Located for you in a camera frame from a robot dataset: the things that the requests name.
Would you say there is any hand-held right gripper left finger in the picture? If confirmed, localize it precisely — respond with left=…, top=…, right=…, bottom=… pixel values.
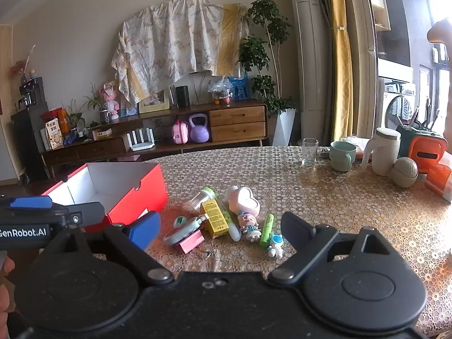
left=43, top=211, right=175, bottom=285

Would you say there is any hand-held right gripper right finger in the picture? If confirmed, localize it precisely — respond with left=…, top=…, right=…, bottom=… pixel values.
left=266, top=212, right=392, bottom=286

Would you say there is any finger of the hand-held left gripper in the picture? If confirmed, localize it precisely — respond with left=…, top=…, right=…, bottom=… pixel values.
left=49, top=202, right=105, bottom=228
left=0, top=195, right=53, bottom=217

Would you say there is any red cardboard box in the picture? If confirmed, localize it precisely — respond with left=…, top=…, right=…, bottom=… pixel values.
left=40, top=162, right=169, bottom=234

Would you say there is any pink binder clip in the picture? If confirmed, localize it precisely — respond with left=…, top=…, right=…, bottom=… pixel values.
left=178, top=229, right=206, bottom=254

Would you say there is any clear jar with silver lid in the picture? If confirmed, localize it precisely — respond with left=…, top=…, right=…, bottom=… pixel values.
left=184, top=188, right=217, bottom=215

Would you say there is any white tube with green cap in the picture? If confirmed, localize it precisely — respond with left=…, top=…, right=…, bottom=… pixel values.
left=229, top=217, right=242, bottom=243

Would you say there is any yellow small box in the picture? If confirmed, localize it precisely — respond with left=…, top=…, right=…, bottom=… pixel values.
left=201, top=199, right=231, bottom=239

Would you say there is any person's left hand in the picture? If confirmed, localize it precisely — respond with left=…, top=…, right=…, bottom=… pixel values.
left=0, top=256, right=17, bottom=313

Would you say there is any white and blue robot figurine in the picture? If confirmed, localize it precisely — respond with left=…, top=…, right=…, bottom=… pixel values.
left=266, top=233, right=285, bottom=258

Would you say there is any small doll figurine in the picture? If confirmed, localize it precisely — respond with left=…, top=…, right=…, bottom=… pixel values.
left=236, top=211, right=263, bottom=243

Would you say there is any pink heart-shaped case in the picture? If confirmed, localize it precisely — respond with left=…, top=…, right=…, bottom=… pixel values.
left=225, top=185, right=262, bottom=217

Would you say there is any black cabinet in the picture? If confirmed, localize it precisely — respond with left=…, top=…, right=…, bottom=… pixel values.
left=10, top=102, right=52, bottom=181

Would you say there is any white and brown snack package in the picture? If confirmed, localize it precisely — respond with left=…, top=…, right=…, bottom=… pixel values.
left=45, top=117, right=64, bottom=150

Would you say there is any clear drinking glass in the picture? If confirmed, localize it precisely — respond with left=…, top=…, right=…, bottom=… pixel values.
left=302, top=138, right=320, bottom=167

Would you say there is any pale green mug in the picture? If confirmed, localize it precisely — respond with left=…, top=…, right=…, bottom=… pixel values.
left=329, top=141, right=357, bottom=172

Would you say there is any white router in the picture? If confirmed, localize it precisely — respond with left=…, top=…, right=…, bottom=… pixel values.
left=126, top=129, right=156, bottom=152

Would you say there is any orange package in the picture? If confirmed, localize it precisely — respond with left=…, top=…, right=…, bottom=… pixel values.
left=42, top=109, right=71, bottom=135

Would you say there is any small leafy potted plant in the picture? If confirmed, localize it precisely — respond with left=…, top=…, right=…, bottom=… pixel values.
left=68, top=99, right=86, bottom=130

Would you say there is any potted plant in patterned vase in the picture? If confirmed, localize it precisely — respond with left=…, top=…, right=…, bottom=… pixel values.
left=84, top=85, right=111, bottom=125

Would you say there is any pink toy case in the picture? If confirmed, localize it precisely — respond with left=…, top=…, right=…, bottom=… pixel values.
left=171, top=119, right=190, bottom=145

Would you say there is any white planter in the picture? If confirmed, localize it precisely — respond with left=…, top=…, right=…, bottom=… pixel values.
left=272, top=108, right=297, bottom=147

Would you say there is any black coffee machine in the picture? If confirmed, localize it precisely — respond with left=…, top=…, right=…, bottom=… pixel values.
left=18, top=77, right=45, bottom=108

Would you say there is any purple kettlebell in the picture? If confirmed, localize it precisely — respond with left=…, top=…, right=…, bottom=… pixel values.
left=188, top=113, right=212, bottom=144

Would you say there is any pink plush doll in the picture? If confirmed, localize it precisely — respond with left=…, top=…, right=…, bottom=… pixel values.
left=102, top=81, right=121, bottom=120

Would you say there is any white lidded mug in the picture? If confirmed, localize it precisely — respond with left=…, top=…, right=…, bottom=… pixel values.
left=360, top=127, right=402, bottom=177

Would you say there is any wooden sideboard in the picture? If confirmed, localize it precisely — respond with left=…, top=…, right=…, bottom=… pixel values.
left=40, top=99, right=270, bottom=178

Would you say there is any round pale green container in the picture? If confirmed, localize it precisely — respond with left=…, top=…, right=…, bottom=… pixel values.
left=391, top=157, right=419, bottom=189

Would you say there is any dried flower vase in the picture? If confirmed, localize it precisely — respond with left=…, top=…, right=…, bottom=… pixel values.
left=11, top=45, right=37, bottom=85

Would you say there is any black speaker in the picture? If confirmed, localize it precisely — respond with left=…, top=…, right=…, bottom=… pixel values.
left=175, top=85, right=191, bottom=108

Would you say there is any green knife holder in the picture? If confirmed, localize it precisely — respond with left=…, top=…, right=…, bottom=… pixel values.
left=395, top=97, right=446, bottom=141

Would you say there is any orange packet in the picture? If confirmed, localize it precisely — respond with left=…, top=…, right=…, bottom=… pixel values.
left=424, top=152, right=452, bottom=204

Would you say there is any plastic bag of fruit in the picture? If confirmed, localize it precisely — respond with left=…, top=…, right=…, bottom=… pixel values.
left=208, top=76, right=234, bottom=106

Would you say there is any white washing machine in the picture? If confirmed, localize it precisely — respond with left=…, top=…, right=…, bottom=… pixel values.
left=378, top=76, right=418, bottom=128

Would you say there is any beige standing air conditioner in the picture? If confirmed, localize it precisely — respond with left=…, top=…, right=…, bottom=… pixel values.
left=285, top=0, right=340, bottom=147

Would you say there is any yellow curtain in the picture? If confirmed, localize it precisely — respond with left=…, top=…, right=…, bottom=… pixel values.
left=325, top=0, right=356, bottom=142

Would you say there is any printed cloth cover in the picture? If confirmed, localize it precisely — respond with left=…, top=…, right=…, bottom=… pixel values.
left=111, top=0, right=250, bottom=104

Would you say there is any tall green houseplant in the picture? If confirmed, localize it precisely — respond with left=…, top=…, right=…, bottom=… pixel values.
left=238, top=0, right=298, bottom=114

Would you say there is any picture frame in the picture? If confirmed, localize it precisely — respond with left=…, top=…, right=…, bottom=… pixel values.
left=138, top=88, right=171, bottom=114

